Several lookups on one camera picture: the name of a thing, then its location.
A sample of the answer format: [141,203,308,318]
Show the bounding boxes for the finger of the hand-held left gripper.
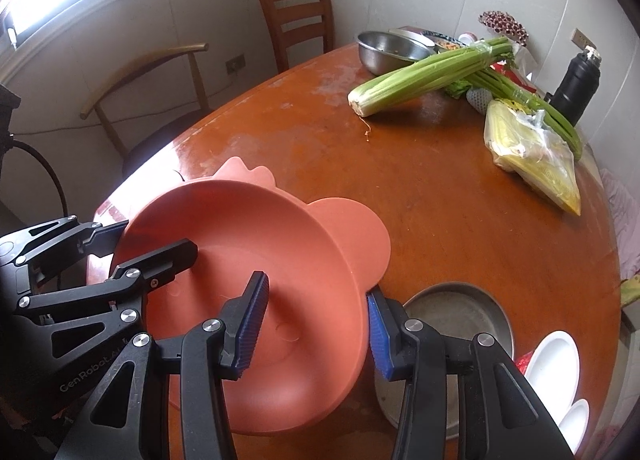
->
[15,239,199,376]
[15,214,130,286]

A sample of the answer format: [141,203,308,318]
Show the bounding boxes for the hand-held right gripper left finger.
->
[54,270,271,460]

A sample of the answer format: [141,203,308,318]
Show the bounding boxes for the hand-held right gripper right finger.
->
[365,286,576,460]

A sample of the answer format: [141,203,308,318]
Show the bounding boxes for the round steel pan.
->
[375,281,516,442]

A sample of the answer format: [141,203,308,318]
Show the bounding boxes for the wide white disposable bowl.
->
[517,331,582,415]

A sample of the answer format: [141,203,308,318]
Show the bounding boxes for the curved back chair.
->
[80,43,213,176]

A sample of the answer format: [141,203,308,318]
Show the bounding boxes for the plastic bag of corn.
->
[483,99,582,217]

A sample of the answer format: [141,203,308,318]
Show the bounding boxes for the white foam fruit net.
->
[466,88,488,115]

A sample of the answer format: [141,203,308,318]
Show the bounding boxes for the green leafy vegetable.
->
[442,80,473,100]

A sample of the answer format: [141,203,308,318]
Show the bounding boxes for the thick celery bunch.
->
[347,36,511,117]

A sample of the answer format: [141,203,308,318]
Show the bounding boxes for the pale purple cloth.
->
[597,167,640,286]

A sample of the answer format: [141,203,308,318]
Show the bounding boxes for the slatted wooden chair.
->
[256,0,337,74]

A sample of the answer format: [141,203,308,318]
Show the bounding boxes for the thin celery stalks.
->
[475,65,583,161]

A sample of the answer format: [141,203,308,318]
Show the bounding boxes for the steel basin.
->
[356,31,436,76]

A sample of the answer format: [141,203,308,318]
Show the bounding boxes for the blue patterned bowl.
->
[420,30,468,52]

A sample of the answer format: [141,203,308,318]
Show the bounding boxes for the flat steel plate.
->
[389,26,441,47]

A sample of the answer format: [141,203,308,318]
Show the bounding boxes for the clear plastic wrap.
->
[510,43,538,86]

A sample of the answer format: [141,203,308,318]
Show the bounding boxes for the black thermos bottle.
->
[549,46,602,127]

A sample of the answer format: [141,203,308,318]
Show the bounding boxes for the dried flower bouquet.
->
[478,10,529,46]

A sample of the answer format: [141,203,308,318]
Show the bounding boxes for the black cable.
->
[10,140,68,221]

